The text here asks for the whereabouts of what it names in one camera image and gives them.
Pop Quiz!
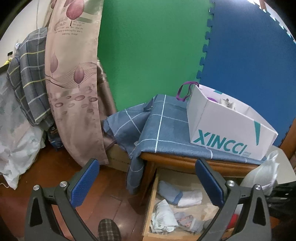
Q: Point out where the grey patterned scalloped underwear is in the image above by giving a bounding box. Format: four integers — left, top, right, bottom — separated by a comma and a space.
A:
174, 212, 212, 234

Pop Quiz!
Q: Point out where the grey white cloth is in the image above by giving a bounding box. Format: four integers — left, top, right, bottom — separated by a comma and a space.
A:
220, 98, 236, 110

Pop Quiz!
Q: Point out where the red item in drawer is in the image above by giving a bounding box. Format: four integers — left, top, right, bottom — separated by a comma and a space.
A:
227, 213, 239, 230

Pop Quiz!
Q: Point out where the wooden drawer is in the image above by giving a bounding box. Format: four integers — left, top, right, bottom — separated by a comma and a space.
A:
141, 168, 243, 241

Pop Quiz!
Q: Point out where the white plastic bag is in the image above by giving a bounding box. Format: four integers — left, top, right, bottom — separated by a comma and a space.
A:
240, 150, 280, 196

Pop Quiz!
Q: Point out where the plaid slipper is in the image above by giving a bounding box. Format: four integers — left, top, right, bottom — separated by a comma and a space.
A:
97, 219, 121, 241

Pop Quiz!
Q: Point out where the white patterned bedsheet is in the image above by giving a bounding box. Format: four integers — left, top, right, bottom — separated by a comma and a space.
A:
0, 71, 45, 190

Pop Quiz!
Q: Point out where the cardboard box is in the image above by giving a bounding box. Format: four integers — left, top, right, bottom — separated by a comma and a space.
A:
106, 144, 130, 173

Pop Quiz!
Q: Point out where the white XINCCI paper bag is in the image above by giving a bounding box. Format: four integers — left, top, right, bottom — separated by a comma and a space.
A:
176, 81, 278, 160

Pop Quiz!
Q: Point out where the wooden nightstand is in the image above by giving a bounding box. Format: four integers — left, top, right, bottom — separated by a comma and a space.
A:
139, 152, 258, 205

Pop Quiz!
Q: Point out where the blue checked cloth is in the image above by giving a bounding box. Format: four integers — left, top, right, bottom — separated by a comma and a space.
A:
103, 94, 266, 194

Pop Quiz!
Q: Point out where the grey plaid blanket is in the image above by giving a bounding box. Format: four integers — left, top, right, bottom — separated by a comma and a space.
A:
7, 28, 54, 131

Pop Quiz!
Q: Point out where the blue foam mat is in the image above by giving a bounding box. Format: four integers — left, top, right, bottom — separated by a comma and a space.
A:
197, 1, 295, 146

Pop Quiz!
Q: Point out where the pink floral curtain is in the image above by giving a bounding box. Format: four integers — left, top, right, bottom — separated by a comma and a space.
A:
45, 0, 108, 166

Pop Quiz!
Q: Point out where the green foam mat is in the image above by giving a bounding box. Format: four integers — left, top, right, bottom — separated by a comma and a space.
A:
98, 1, 212, 110

